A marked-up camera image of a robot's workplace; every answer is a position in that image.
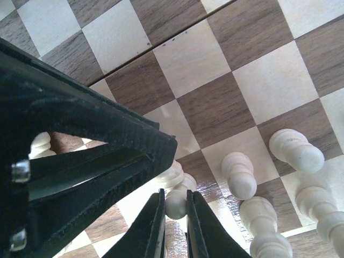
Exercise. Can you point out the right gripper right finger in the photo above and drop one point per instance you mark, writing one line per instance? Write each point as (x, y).
(205, 235)

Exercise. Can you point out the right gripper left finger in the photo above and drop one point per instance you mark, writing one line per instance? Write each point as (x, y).
(145, 237)

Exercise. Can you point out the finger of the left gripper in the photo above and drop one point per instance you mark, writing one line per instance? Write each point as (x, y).
(48, 201)

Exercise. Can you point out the white pawn gripped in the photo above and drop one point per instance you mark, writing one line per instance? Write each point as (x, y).
(177, 183)

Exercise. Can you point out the white chess pieces pile lower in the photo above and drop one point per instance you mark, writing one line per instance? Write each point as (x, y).
(41, 146)

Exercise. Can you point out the wooden chess board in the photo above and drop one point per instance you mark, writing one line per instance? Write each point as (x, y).
(221, 76)

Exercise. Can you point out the white standing piece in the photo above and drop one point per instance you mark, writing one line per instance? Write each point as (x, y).
(260, 220)
(318, 204)

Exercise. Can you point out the white pawn near corner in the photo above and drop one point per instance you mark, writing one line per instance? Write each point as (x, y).
(237, 169)

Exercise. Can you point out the white standing pawn front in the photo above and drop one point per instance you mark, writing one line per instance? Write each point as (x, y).
(293, 148)

